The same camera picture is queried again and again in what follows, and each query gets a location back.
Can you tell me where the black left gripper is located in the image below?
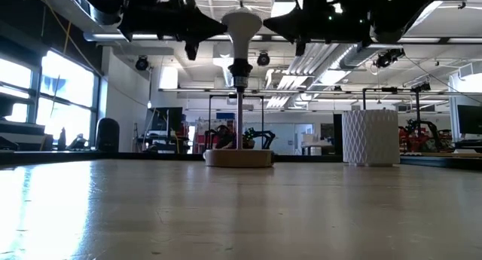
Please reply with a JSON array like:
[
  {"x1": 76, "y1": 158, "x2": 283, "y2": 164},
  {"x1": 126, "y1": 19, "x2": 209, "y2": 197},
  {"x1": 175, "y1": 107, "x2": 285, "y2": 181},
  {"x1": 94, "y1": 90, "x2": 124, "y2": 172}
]
[{"x1": 117, "y1": 0, "x2": 228, "y2": 62}]

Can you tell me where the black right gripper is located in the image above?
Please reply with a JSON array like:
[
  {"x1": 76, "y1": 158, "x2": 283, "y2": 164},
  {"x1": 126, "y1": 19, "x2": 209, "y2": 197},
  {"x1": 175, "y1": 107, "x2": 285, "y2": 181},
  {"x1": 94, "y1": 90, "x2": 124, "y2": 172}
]
[{"x1": 262, "y1": 0, "x2": 376, "y2": 58}]

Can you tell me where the white flood lightbulb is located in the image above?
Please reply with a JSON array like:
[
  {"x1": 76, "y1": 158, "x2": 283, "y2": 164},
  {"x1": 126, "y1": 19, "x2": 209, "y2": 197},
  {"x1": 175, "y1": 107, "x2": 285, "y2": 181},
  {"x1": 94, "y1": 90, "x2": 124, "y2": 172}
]
[{"x1": 221, "y1": 7, "x2": 264, "y2": 61}]

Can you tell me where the lamp stand with wooden base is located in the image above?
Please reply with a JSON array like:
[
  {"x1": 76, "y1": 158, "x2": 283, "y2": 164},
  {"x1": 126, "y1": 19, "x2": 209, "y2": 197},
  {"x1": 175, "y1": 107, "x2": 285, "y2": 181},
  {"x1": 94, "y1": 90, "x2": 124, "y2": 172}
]
[{"x1": 203, "y1": 57, "x2": 275, "y2": 169}]

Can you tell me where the white textured pen cup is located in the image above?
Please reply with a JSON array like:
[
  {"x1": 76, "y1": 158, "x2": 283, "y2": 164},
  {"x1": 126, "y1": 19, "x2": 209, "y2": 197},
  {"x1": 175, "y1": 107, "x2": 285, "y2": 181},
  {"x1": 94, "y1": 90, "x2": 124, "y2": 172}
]
[{"x1": 341, "y1": 109, "x2": 401, "y2": 168}]

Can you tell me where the black ceiling spotlight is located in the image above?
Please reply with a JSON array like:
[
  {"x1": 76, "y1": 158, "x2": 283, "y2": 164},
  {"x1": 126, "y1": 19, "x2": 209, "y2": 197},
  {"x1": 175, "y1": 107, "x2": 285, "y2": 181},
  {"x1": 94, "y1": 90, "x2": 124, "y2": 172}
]
[
  {"x1": 135, "y1": 55, "x2": 150, "y2": 72},
  {"x1": 374, "y1": 47, "x2": 407, "y2": 69},
  {"x1": 256, "y1": 51, "x2": 271, "y2": 68}
]

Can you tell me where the black monitor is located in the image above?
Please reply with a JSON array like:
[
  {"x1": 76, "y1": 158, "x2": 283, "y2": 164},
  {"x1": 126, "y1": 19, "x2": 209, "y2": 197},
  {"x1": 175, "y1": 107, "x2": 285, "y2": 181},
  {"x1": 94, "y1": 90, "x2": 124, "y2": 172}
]
[
  {"x1": 149, "y1": 107, "x2": 184, "y2": 133},
  {"x1": 456, "y1": 104, "x2": 482, "y2": 136}
]

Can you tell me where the person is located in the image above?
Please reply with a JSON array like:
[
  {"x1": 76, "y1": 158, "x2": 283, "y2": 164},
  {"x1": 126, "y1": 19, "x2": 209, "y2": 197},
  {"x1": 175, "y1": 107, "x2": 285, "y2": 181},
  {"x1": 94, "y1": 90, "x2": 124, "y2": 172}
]
[{"x1": 216, "y1": 124, "x2": 236, "y2": 151}]

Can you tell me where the black cabinet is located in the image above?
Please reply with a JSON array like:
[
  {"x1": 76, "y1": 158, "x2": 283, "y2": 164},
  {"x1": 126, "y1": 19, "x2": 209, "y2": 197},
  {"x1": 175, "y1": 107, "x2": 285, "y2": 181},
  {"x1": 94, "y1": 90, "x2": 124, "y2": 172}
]
[{"x1": 332, "y1": 113, "x2": 343, "y2": 156}]

